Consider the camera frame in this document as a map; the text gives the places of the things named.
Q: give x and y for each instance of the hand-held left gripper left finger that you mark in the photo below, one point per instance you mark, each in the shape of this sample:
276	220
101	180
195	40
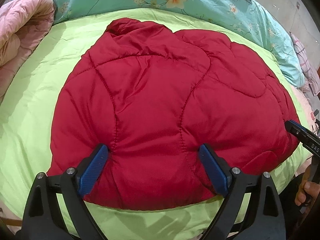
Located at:
93	170

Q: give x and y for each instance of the teal floral duvet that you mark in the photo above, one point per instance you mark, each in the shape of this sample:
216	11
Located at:
212	2

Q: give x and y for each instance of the person's right hand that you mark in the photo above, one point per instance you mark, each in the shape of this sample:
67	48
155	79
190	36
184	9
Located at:
311	189

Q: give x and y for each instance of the plaid cloth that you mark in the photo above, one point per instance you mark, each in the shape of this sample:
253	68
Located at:
303	52

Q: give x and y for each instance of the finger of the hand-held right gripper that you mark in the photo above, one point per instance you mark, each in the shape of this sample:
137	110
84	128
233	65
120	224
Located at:
293	127

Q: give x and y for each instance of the green bed sheet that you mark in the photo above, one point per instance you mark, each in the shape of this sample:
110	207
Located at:
37	105

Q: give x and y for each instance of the pink quilt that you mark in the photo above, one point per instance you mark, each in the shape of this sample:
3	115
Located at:
20	30

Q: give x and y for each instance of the red quilted jacket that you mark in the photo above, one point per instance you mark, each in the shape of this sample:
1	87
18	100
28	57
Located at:
162	105

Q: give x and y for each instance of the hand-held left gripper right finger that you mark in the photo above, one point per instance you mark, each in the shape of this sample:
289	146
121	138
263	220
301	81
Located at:
213	170

